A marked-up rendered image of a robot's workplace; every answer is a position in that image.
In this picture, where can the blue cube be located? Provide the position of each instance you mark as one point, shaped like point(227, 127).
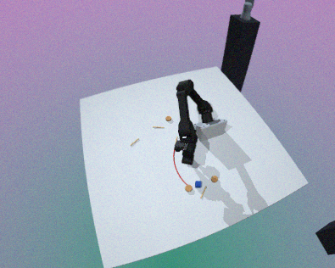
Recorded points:
point(198, 184)

